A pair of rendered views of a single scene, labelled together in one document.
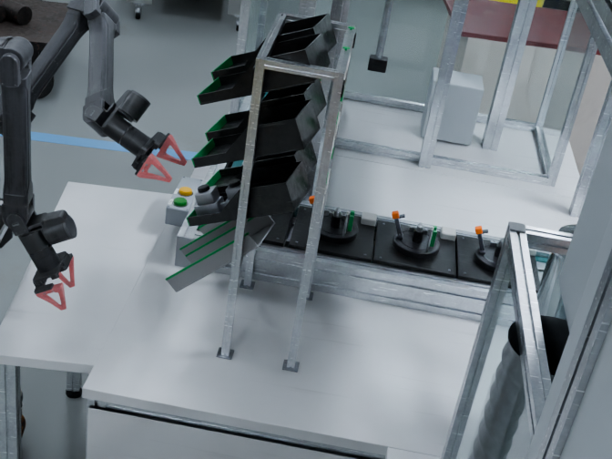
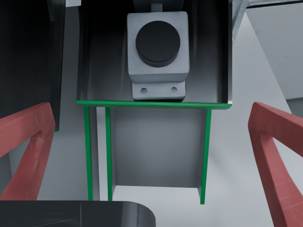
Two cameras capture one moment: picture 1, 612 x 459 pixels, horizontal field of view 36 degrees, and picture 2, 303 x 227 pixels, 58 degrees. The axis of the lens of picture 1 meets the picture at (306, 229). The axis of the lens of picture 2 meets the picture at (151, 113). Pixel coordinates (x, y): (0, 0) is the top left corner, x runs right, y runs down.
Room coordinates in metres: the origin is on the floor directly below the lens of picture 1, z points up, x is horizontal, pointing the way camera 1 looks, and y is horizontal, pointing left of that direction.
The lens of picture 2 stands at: (2.03, 0.39, 1.40)
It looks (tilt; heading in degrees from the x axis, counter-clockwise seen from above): 60 degrees down; 261
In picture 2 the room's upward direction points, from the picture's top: 1 degrees counter-clockwise
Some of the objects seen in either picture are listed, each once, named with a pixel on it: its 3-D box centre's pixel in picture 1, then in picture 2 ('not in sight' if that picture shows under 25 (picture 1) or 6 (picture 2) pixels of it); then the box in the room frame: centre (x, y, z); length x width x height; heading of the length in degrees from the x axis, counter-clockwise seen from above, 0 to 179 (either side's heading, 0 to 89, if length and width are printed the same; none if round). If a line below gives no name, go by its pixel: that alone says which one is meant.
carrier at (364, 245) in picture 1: (336, 219); not in sight; (2.41, -0.08, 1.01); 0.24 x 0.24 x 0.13; 88
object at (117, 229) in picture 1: (157, 273); not in sight; (2.22, 0.40, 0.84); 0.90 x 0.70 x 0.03; 5
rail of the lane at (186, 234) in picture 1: (216, 181); not in sight; (2.70, 0.31, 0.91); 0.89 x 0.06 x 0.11; 178
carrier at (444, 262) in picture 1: (418, 234); not in sight; (2.40, -0.33, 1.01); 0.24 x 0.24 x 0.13; 88
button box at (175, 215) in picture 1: (184, 200); not in sight; (2.51, 0.38, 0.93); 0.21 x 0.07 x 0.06; 178
